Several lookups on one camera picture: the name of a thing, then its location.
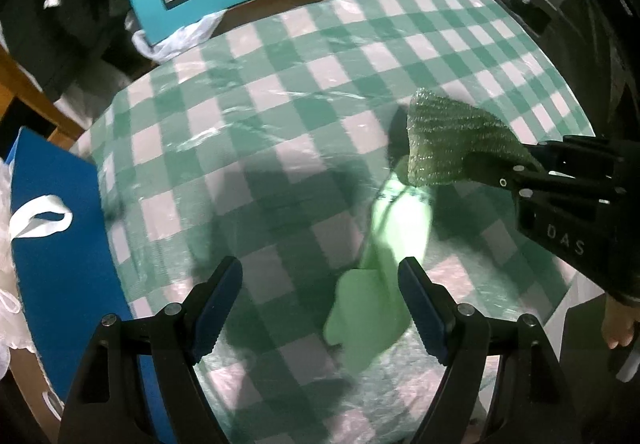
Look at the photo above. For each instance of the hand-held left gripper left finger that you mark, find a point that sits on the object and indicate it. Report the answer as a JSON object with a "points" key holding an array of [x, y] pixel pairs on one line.
{"points": [[217, 304]]}

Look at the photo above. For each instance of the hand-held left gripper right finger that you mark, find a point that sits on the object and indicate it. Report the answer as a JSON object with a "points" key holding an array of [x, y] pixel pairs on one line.
{"points": [[422, 309]]}

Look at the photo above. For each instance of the thin white plastic bag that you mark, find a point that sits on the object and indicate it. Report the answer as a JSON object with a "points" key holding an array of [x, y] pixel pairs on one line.
{"points": [[180, 41]]}

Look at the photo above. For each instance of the person's right hand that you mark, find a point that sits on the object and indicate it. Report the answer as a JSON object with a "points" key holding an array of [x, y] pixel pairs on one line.
{"points": [[620, 324]]}

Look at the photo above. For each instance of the green glitter scrub cloth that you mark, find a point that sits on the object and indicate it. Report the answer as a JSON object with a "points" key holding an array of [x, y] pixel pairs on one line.
{"points": [[440, 139]]}

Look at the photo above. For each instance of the wooden chair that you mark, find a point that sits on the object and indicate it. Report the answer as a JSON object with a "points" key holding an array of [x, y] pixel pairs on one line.
{"points": [[30, 89]]}

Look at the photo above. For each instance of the green checkered tablecloth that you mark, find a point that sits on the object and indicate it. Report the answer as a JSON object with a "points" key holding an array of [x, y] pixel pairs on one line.
{"points": [[300, 74]]}

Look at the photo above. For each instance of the blue paper bag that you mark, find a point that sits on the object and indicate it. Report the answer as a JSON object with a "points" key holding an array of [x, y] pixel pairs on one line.
{"points": [[60, 274]]}

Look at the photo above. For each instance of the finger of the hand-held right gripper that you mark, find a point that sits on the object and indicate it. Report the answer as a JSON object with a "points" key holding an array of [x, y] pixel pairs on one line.
{"points": [[520, 181], [575, 156]]}

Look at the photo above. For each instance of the light green cloth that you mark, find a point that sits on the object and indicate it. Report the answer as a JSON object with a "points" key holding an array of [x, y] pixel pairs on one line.
{"points": [[370, 309]]}

